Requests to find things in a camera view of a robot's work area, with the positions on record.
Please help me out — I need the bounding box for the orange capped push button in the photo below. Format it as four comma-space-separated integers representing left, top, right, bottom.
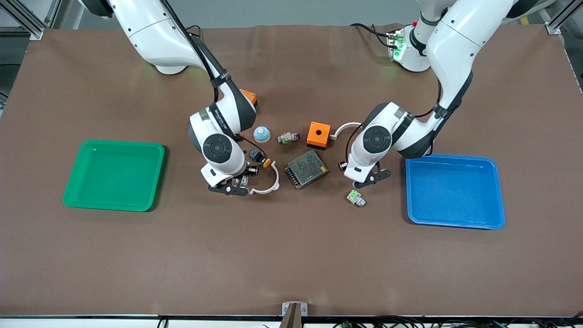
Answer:
249, 149, 272, 169

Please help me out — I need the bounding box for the green white push button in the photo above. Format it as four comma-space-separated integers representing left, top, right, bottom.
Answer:
346, 189, 367, 208

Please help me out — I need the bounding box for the metal mesh power supply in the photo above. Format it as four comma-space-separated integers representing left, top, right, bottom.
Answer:
284, 149, 330, 190

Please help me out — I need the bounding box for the blue plastic tray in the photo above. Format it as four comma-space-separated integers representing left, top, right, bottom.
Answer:
405, 152, 506, 230

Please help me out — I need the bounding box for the brown table mat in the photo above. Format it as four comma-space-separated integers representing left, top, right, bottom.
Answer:
0, 23, 583, 318

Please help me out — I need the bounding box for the green plastic tray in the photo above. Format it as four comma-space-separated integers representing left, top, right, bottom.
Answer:
62, 139, 165, 213

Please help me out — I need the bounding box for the small white curved bracket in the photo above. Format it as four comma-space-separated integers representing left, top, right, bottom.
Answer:
249, 162, 281, 196

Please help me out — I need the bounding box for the large white curved bracket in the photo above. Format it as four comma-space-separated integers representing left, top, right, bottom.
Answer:
329, 122, 365, 141

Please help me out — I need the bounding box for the black left arm base cable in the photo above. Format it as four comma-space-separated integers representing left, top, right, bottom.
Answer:
349, 22, 394, 49

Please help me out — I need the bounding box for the grey metal table bracket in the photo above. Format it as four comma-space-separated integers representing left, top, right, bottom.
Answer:
281, 302, 308, 328

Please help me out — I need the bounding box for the aluminium frame profile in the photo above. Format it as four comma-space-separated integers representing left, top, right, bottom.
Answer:
544, 0, 577, 35
7, 0, 62, 41

